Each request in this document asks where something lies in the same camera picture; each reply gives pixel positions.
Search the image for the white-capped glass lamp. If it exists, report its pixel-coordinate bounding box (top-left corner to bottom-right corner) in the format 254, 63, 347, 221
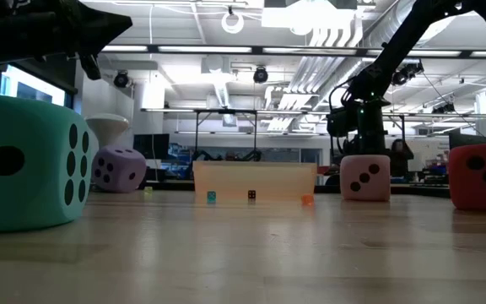
85, 112, 130, 149

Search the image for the long ceiling light bar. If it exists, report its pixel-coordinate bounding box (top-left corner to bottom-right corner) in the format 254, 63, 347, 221
99, 44, 486, 59

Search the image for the large red foam die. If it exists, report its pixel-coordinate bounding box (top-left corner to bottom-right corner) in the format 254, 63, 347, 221
448, 142, 486, 213

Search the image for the large purple foam die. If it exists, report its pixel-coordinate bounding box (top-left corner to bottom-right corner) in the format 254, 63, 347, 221
90, 145, 148, 194

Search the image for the white ceiling ring light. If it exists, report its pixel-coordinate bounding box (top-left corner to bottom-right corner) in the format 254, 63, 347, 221
220, 10, 246, 35

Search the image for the orange translucent plastic tray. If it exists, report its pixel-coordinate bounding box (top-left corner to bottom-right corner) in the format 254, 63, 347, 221
192, 160, 318, 204

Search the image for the large teal foam die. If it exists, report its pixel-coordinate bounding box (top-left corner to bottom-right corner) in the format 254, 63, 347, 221
0, 92, 95, 235

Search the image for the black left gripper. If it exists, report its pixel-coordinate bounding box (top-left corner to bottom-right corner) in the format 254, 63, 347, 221
0, 0, 133, 81

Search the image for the person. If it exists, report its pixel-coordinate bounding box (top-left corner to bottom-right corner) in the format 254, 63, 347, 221
389, 138, 415, 178

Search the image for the black computer monitor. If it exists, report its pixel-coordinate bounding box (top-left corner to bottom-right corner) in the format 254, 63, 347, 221
132, 133, 170, 160
448, 133, 486, 149

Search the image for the black aluminium table frame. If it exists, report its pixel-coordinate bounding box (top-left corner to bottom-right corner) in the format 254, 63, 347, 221
139, 179, 451, 199

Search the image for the black background workstation frame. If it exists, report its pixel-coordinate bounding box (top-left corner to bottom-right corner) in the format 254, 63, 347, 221
192, 108, 261, 164

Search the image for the large pink foam die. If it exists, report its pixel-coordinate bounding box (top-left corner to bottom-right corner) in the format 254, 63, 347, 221
339, 154, 392, 203

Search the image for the black ceiling spotlight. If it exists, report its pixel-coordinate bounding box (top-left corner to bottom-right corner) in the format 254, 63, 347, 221
391, 61, 424, 87
252, 66, 269, 84
113, 70, 131, 89

